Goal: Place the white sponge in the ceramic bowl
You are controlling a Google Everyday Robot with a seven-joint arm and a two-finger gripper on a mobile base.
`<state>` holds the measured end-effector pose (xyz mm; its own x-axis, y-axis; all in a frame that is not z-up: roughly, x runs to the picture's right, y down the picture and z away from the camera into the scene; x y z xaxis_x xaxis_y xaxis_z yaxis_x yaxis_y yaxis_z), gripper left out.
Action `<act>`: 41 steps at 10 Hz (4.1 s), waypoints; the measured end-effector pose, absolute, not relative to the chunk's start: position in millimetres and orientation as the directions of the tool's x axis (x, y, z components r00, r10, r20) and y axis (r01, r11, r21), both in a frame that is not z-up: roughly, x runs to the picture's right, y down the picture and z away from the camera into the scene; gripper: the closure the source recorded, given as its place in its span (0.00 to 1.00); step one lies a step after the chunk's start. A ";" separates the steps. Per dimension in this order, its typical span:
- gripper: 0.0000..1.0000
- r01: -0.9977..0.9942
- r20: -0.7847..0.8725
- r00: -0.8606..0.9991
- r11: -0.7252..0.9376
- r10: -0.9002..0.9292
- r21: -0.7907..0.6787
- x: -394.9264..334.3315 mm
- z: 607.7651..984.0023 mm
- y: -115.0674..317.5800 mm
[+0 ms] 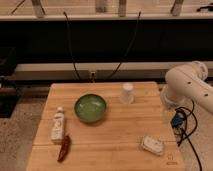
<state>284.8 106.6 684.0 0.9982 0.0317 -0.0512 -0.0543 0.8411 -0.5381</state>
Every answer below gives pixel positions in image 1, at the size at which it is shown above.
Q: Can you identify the green ceramic bowl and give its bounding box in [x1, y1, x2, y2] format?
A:
[74, 94, 107, 123]

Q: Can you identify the blue connector plug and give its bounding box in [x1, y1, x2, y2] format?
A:
[171, 113, 183, 128]

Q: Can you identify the black cable left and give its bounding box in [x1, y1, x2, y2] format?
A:
[62, 11, 82, 81]

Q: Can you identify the red chili pepper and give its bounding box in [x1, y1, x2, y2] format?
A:
[57, 136, 71, 162]

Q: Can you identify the white sponge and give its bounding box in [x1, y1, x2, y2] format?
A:
[140, 136, 164, 156]

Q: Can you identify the black cable right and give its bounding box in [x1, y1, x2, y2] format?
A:
[105, 10, 142, 81]

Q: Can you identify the wall power outlet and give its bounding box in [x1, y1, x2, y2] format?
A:
[88, 70, 96, 80]

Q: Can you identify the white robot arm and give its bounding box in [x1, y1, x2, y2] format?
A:
[161, 61, 213, 115]

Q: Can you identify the white squeeze bottle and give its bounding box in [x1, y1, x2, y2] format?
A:
[51, 107, 65, 144]

